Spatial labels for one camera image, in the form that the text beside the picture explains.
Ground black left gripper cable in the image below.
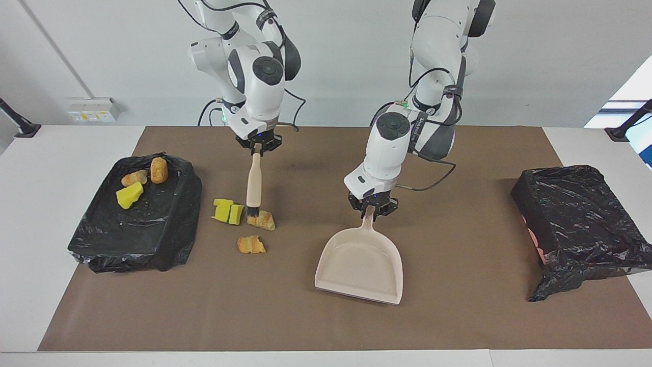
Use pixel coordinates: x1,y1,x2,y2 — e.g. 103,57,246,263
396,46,456,193

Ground black clamp stand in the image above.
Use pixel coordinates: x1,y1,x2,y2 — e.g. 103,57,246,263
605,99,652,142
0,98,42,139

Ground brown bread roll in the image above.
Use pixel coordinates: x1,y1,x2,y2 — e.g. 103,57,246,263
150,157,169,185

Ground black arm base cable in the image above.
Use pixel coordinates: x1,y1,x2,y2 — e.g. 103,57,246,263
198,98,227,127

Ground white wall power socket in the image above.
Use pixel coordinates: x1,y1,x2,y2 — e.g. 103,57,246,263
67,97,123,123

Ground black bag lined pink bin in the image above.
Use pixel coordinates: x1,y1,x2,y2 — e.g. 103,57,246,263
510,164,652,302

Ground orange striped bread piece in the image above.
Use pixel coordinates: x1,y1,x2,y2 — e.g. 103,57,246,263
121,169,149,188

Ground beige hand brush black bristles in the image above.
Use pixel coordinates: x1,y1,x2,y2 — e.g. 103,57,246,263
246,152,263,225

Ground brown table mat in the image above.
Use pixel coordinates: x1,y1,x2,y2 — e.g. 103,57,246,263
37,126,652,352

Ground beige plastic dustpan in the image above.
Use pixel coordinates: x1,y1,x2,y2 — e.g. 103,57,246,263
314,205,404,305

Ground striped croissant piece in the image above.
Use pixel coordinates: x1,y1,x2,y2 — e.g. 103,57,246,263
247,209,276,231
237,235,267,254

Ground large yellow sponge chunk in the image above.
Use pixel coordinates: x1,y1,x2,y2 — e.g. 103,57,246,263
116,181,145,210

